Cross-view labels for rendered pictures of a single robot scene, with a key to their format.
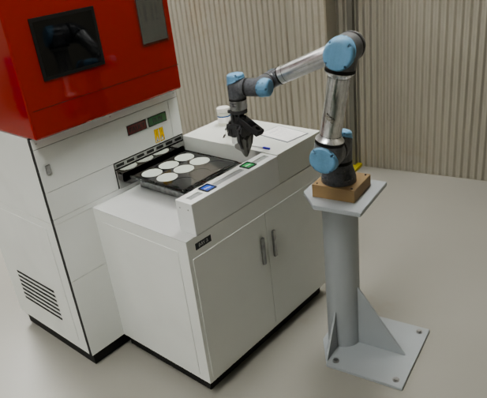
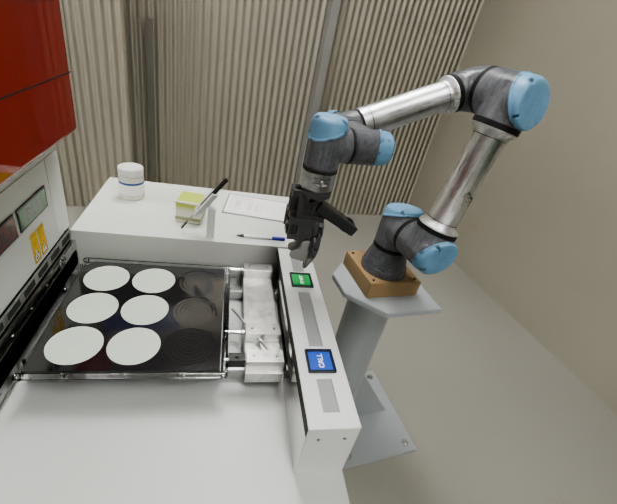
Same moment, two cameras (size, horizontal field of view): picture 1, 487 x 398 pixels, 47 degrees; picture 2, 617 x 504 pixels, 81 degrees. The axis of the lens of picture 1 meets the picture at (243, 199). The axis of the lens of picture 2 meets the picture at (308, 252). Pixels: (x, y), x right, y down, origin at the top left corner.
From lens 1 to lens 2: 205 cm
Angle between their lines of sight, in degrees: 52
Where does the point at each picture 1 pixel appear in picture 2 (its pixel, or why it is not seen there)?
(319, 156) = (442, 254)
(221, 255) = not seen: hidden behind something
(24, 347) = not seen: outside the picture
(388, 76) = (193, 118)
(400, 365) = (392, 423)
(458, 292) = not seen: hidden behind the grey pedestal
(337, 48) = (539, 93)
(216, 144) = (172, 240)
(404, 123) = (208, 165)
